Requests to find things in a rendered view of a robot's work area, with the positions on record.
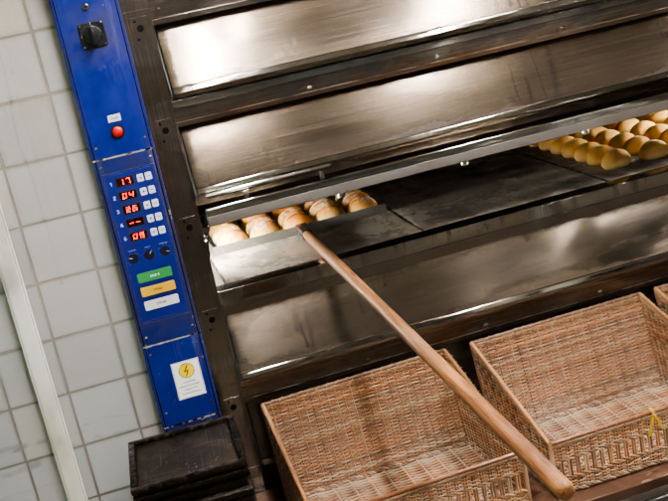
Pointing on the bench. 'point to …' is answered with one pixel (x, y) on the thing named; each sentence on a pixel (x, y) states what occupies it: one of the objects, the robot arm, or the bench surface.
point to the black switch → (91, 33)
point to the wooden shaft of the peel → (556, 481)
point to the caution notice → (188, 378)
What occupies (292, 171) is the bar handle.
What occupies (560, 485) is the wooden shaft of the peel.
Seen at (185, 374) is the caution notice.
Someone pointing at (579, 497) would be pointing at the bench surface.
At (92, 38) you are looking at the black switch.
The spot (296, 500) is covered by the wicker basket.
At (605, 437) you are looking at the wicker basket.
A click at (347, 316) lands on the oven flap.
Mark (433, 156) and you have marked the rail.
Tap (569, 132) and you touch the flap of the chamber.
